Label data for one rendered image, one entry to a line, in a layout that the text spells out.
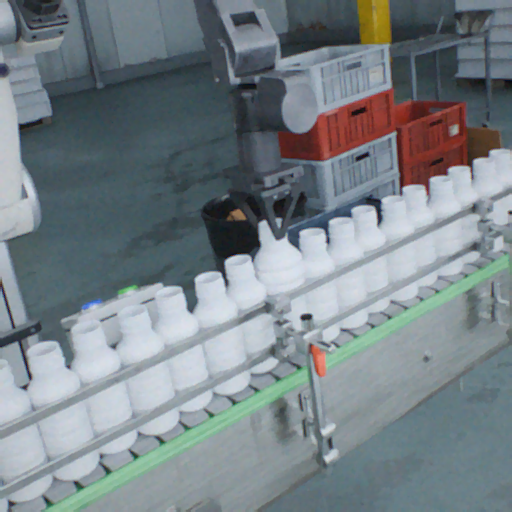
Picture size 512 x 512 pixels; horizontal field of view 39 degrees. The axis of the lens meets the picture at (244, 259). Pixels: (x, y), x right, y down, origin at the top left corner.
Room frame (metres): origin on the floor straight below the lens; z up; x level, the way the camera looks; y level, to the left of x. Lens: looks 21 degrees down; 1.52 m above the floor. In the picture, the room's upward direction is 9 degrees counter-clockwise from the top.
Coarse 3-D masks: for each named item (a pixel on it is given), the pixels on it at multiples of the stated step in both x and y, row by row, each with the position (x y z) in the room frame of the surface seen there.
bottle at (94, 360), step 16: (96, 320) 0.79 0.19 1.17; (80, 336) 0.76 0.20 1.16; (96, 336) 0.76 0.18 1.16; (80, 352) 0.76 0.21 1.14; (96, 352) 0.76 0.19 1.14; (112, 352) 0.78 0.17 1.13; (80, 368) 0.75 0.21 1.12; (96, 368) 0.75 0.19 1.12; (112, 368) 0.76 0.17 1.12; (96, 400) 0.75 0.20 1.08; (112, 400) 0.75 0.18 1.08; (128, 400) 0.77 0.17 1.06; (96, 416) 0.75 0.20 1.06; (112, 416) 0.75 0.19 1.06; (128, 416) 0.76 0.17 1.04; (96, 432) 0.75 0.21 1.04; (112, 448) 0.75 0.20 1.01; (128, 448) 0.76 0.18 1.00
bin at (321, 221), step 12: (348, 204) 1.74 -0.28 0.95; (360, 204) 1.76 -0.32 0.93; (372, 204) 1.75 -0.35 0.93; (324, 216) 1.69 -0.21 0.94; (336, 216) 1.71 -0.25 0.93; (348, 216) 1.73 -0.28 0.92; (288, 228) 1.62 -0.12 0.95; (300, 228) 1.64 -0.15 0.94; (312, 228) 1.66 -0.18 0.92; (324, 228) 1.69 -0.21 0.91; (288, 240) 1.56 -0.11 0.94; (456, 384) 1.24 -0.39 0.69
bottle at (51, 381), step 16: (32, 352) 0.74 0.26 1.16; (48, 352) 0.75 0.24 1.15; (32, 368) 0.73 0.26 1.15; (48, 368) 0.72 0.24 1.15; (64, 368) 0.73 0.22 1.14; (32, 384) 0.72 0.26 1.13; (48, 384) 0.72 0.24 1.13; (64, 384) 0.72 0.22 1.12; (80, 384) 0.74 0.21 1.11; (32, 400) 0.71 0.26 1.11; (48, 400) 0.71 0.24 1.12; (64, 416) 0.71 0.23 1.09; (80, 416) 0.72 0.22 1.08; (48, 432) 0.71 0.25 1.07; (64, 432) 0.71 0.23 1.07; (80, 432) 0.72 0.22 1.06; (48, 448) 0.71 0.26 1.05; (64, 448) 0.71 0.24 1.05; (80, 464) 0.71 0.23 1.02; (96, 464) 0.73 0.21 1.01; (64, 480) 0.71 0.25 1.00
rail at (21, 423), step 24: (504, 192) 1.17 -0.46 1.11; (456, 216) 1.10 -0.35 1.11; (408, 240) 1.03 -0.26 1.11; (360, 264) 0.97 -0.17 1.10; (432, 264) 1.06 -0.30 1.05; (312, 288) 0.92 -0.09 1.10; (264, 312) 0.87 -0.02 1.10; (144, 360) 0.77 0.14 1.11; (264, 360) 0.86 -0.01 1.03; (24, 384) 0.76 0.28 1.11; (96, 384) 0.73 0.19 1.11; (216, 384) 0.82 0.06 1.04; (48, 408) 0.70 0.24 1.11; (168, 408) 0.78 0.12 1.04; (0, 432) 0.66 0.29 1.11; (120, 432) 0.74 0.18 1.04; (72, 456) 0.70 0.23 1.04; (24, 480) 0.67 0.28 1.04
